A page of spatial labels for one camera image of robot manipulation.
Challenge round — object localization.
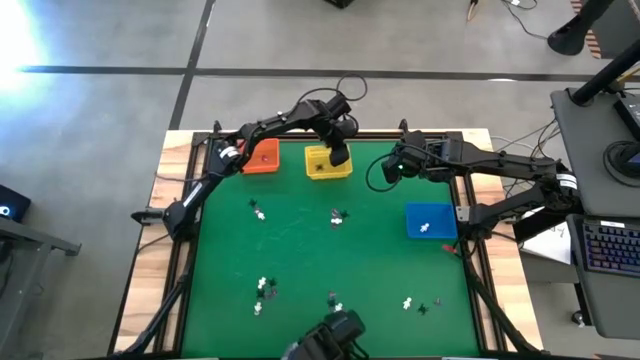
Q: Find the yellow plastic basket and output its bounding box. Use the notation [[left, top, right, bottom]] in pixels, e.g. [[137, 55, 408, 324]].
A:
[[304, 144, 354, 181]]

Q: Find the blue plastic basket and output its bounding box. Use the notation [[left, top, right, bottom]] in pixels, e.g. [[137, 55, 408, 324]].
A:
[[404, 202, 459, 240]]

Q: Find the orange plastic basket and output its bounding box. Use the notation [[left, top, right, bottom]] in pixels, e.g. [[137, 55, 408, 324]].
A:
[[241, 137, 281, 175]]

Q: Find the green table mat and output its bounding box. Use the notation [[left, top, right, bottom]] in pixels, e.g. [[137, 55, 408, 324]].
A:
[[182, 137, 481, 357]]

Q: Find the black desk support beam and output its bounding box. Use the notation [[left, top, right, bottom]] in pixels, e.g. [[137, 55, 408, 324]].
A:
[[512, 209, 554, 245]]

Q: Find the white paper sheet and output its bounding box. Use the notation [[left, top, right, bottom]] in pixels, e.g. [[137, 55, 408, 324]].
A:
[[519, 207, 574, 266]]

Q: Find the black stand base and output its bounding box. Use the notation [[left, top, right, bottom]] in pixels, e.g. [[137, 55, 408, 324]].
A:
[[547, 0, 616, 56]]

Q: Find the black slanted pole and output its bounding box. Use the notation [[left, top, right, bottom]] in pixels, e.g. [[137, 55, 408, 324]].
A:
[[571, 38, 640, 107]]

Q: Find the black box device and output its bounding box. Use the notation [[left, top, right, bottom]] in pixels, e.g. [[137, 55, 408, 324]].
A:
[[613, 92, 640, 141]]

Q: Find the dark box with striped edge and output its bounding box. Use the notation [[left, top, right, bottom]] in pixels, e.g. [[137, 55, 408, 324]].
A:
[[569, 0, 640, 60]]

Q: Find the black device with light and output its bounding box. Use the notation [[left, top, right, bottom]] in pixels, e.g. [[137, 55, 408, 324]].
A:
[[0, 183, 32, 224]]

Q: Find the grey side desk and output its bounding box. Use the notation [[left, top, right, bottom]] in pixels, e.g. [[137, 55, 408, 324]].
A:
[[0, 214, 83, 360]]

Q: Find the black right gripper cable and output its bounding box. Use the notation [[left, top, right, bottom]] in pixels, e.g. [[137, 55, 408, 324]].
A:
[[364, 151, 402, 194]]

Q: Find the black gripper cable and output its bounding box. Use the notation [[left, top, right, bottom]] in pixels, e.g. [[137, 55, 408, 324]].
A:
[[364, 151, 402, 194], [298, 72, 370, 104]]

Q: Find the black aluminium table frame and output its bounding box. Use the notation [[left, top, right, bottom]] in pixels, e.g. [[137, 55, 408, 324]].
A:
[[107, 118, 544, 360]]

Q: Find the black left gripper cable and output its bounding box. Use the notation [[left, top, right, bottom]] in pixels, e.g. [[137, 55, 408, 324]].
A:
[[298, 72, 370, 104]]

